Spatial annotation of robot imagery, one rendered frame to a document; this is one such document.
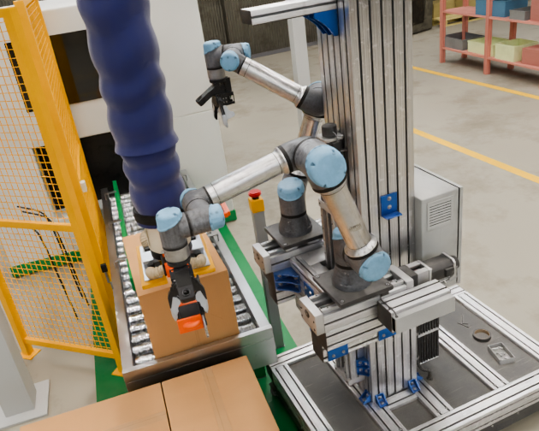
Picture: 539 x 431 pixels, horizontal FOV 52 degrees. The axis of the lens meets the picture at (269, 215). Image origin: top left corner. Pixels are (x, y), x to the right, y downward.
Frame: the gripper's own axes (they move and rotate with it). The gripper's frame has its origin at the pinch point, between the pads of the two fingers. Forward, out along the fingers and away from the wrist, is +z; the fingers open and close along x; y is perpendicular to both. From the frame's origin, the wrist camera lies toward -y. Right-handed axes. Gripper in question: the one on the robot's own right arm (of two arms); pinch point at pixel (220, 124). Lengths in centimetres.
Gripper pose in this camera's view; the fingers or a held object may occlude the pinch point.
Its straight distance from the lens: 250.7
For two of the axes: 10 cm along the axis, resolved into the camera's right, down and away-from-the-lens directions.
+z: 1.3, 8.9, 4.5
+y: 9.1, -2.8, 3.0
